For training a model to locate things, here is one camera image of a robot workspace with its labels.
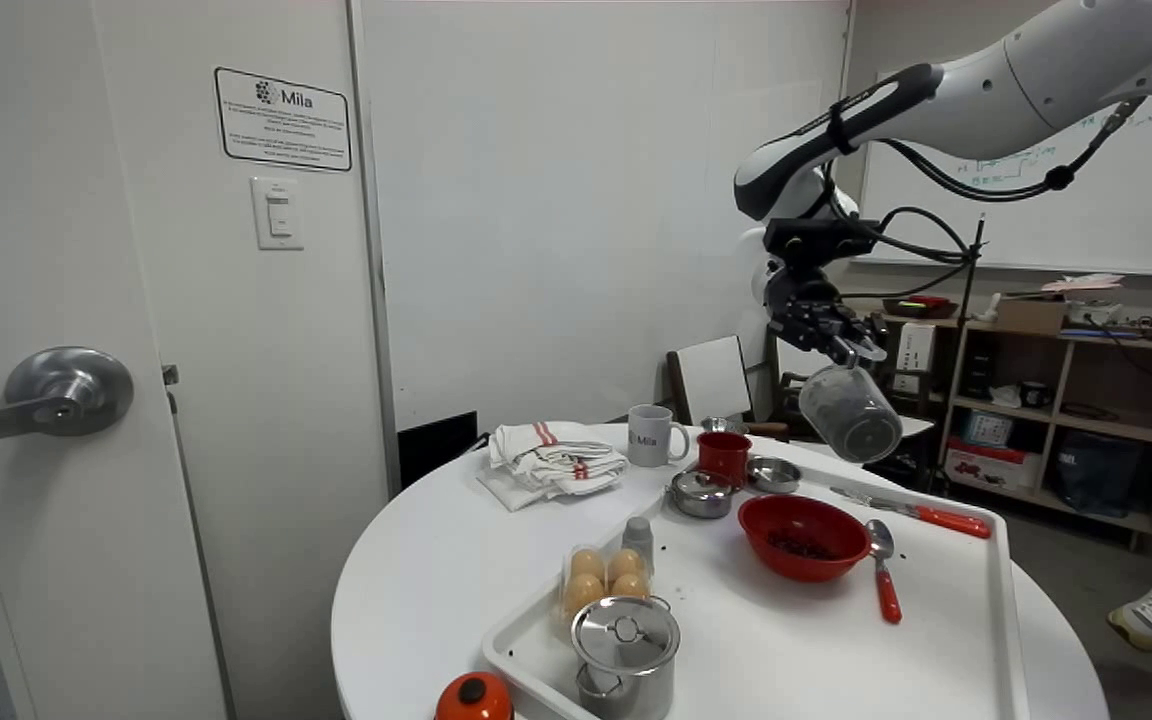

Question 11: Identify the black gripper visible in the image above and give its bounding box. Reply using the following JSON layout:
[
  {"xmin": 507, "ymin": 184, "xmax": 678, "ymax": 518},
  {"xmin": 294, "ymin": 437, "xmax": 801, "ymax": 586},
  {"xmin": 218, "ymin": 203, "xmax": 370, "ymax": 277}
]
[{"xmin": 762, "ymin": 216, "xmax": 882, "ymax": 362}]

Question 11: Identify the clear jar with dark contents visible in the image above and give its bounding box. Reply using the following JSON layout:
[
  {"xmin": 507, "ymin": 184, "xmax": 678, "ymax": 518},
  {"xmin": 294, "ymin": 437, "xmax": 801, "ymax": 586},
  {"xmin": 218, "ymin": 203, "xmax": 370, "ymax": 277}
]
[{"xmin": 801, "ymin": 362, "xmax": 900, "ymax": 465}]

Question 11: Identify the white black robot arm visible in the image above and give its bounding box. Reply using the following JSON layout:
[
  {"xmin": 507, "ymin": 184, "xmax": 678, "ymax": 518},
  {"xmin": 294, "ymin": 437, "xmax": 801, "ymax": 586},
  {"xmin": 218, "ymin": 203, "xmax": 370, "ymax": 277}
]
[{"xmin": 733, "ymin": 0, "xmax": 1152, "ymax": 362}]

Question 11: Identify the small steel bowl on tray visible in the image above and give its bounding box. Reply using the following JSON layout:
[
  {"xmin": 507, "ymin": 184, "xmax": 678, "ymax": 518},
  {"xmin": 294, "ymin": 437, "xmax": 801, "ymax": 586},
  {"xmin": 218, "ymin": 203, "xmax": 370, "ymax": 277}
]
[{"xmin": 746, "ymin": 455, "xmax": 801, "ymax": 491}]

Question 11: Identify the red plastic bowl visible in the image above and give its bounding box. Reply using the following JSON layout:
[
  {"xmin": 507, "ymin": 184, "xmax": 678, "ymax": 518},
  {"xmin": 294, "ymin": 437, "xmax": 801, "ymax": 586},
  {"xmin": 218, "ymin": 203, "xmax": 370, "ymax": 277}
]
[{"xmin": 735, "ymin": 494, "xmax": 867, "ymax": 583}]

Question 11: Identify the red mug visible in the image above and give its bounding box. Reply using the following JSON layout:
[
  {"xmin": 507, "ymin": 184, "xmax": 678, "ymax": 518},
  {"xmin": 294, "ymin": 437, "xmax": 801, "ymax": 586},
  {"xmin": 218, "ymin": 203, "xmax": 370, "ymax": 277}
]
[{"xmin": 695, "ymin": 430, "xmax": 752, "ymax": 482}]

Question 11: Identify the white mug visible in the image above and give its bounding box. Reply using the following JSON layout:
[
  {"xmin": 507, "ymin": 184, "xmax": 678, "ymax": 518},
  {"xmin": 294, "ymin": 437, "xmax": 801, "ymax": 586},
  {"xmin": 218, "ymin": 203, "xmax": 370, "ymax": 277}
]
[{"xmin": 629, "ymin": 404, "xmax": 693, "ymax": 469}]

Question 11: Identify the round steel lid dish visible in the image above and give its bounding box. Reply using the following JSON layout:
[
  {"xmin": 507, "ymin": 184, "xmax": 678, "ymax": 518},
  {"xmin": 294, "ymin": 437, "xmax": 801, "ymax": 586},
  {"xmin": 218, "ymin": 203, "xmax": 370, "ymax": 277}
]
[{"xmin": 662, "ymin": 469, "xmax": 733, "ymax": 518}]

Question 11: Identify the small grey shaker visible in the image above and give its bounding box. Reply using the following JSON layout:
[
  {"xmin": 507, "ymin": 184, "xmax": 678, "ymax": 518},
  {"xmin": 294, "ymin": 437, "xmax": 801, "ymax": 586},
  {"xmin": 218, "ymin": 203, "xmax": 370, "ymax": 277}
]
[{"xmin": 620, "ymin": 516, "xmax": 653, "ymax": 562}]

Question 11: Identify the white red striped cloth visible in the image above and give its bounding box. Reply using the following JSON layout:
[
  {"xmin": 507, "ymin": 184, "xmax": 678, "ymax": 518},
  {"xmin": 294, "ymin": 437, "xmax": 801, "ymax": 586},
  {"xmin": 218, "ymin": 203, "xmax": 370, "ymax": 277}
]
[{"xmin": 484, "ymin": 418, "xmax": 629, "ymax": 513}]

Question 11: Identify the wooden shelf unit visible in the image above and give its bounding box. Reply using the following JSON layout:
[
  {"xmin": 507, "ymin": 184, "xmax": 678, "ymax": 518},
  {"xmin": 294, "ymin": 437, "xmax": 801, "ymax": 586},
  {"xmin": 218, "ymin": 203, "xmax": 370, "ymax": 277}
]
[{"xmin": 867, "ymin": 282, "xmax": 1152, "ymax": 541}]

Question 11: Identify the bag of bread rolls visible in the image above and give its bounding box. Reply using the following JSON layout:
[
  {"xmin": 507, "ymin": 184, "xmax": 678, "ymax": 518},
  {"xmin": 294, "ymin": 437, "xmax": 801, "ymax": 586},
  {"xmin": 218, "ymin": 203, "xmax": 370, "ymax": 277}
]
[{"xmin": 559, "ymin": 547, "xmax": 653, "ymax": 615}]

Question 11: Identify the white whiteboard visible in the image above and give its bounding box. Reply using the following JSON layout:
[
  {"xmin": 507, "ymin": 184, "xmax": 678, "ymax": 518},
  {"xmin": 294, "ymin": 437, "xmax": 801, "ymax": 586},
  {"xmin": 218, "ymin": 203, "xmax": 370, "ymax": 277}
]
[{"xmin": 856, "ymin": 98, "xmax": 1152, "ymax": 277}]

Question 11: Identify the white plastic tray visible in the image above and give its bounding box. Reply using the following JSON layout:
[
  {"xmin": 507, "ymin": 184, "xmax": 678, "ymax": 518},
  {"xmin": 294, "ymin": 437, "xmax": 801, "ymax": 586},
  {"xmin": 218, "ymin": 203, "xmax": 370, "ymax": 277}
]
[{"xmin": 480, "ymin": 471, "xmax": 1031, "ymax": 720}]

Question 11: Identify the round white table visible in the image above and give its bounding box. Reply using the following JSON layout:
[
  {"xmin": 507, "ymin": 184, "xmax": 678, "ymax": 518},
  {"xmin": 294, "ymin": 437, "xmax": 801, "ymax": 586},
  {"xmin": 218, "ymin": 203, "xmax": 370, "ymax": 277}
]
[{"xmin": 330, "ymin": 451, "xmax": 1109, "ymax": 720}]

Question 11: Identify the steel canister with lid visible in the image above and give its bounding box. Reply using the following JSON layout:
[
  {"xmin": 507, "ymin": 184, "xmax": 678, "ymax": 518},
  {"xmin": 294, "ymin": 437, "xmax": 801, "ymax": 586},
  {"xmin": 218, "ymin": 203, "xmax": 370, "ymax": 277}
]
[{"xmin": 569, "ymin": 596, "xmax": 678, "ymax": 720}]

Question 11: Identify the black box behind table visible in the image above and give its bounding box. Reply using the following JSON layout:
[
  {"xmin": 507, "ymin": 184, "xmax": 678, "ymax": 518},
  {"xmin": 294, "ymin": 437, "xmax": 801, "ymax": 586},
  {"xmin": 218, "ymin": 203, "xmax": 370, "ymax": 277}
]
[{"xmin": 401, "ymin": 413, "xmax": 480, "ymax": 482}]

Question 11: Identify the white door sign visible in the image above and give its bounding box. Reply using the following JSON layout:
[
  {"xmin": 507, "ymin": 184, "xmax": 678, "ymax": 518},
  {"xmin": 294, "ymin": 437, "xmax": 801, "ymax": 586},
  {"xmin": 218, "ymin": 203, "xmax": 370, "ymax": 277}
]
[{"xmin": 211, "ymin": 67, "xmax": 352, "ymax": 171}]

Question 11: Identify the red handled spoon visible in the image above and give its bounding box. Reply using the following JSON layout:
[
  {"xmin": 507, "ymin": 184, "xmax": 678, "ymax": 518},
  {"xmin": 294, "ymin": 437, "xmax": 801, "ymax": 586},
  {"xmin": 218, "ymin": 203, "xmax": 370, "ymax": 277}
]
[{"xmin": 867, "ymin": 518, "xmax": 904, "ymax": 622}]

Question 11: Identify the red handled knife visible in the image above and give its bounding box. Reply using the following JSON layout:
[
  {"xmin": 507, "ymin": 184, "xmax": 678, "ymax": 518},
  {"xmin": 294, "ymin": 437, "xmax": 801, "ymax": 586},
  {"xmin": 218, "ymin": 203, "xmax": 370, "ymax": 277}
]
[{"xmin": 829, "ymin": 478, "xmax": 997, "ymax": 541}]

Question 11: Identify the white light switch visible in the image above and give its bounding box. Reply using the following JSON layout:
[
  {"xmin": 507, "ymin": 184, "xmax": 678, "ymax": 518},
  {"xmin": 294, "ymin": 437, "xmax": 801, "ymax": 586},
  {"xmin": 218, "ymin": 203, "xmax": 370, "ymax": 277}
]
[{"xmin": 251, "ymin": 176, "xmax": 298, "ymax": 251}]

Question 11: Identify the silver door handle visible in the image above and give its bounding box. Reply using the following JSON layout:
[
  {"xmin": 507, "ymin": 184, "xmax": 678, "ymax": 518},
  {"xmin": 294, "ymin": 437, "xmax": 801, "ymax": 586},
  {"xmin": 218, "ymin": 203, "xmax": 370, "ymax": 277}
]
[{"xmin": 0, "ymin": 345, "xmax": 136, "ymax": 439}]

